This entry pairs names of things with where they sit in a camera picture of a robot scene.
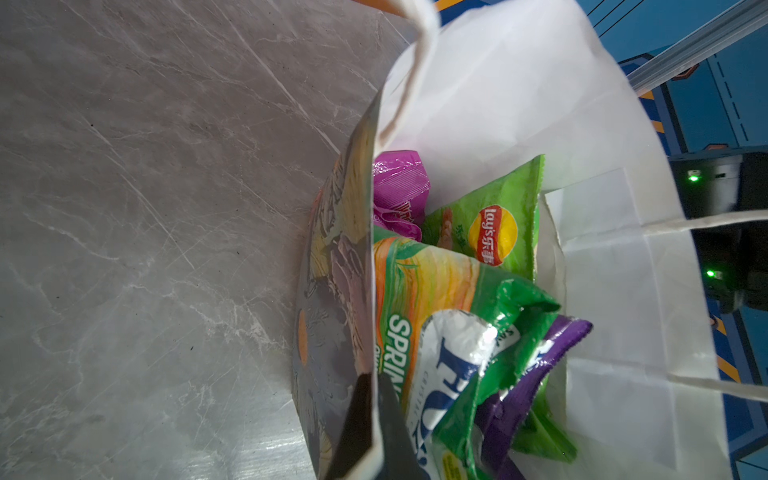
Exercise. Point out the green Lays chips bag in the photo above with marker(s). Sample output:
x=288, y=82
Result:
x=498, y=225

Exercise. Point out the right aluminium frame post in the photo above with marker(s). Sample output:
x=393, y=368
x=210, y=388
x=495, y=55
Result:
x=731, y=26

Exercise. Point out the magenta grape candy bag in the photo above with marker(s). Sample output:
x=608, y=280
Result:
x=401, y=187

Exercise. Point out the floral white paper bag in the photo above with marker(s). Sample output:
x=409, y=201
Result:
x=476, y=98

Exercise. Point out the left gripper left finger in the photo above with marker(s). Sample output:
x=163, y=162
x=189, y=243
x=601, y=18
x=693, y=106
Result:
x=356, y=437

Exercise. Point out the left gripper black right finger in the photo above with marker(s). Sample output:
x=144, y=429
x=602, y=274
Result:
x=400, y=462

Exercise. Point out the yellow green candy bag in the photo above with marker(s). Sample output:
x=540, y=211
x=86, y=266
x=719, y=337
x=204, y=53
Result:
x=451, y=332

